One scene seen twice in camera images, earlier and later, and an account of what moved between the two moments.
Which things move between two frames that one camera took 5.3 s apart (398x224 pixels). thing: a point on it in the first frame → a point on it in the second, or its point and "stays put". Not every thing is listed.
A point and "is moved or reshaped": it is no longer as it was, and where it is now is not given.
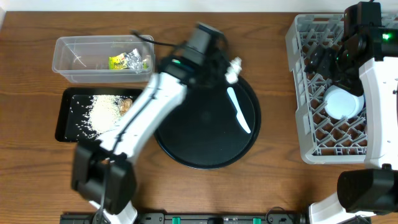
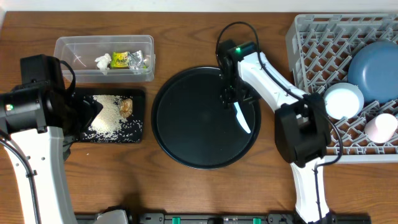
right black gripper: x=325 y=61 → x=234 y=96
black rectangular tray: x=82 y=114 stays put
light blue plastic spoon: x=240 y=117 stays put
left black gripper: x=221 y=66 → x=90 y=109
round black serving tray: x=203 y=129 stays put
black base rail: x=196 y=218 stays put
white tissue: x=231 y=74 is moved or reshaped
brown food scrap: x=125 y=105 stays put
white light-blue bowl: x=341 y=105 stays put
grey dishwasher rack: x=325 y=139 stays put
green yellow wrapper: x=118 y=62 is moved or reshaped
